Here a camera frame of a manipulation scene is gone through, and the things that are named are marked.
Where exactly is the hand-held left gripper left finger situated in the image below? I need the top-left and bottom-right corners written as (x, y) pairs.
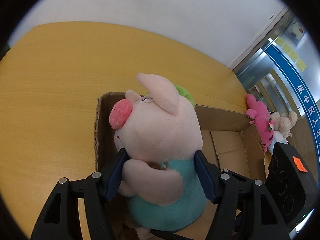
top-left (30, 148), bottom-right (129, 240)

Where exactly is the light blue plush toy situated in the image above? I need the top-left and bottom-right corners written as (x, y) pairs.
top-left (269, 132), bottom-right (288, 155)

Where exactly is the pink pig plush toy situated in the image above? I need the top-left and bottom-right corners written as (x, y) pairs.
top-left (109, 73), bottom-right (208, 240)

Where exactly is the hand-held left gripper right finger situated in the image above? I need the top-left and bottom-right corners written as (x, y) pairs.
top-left (194, 150), bottom-right (292, 240)

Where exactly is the magenta plush toy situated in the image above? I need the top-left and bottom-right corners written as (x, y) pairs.
top-left (245, 93), bottom-right (278, 153)

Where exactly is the beige teddy bear plush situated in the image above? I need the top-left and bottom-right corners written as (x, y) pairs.
top-left (269, 110), bottom-right (298, 138)

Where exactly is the brown cardboard box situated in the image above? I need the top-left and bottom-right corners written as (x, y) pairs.
top-left (94, 92), bottom-right (269, 240)

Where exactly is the blue banner strip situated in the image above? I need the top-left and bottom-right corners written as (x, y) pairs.
top-left (265, 40), bottom-right (320, 155)

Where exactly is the cartoon poster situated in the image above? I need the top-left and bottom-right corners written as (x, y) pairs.
top-left (287, 20), bottom-right (307, 40)

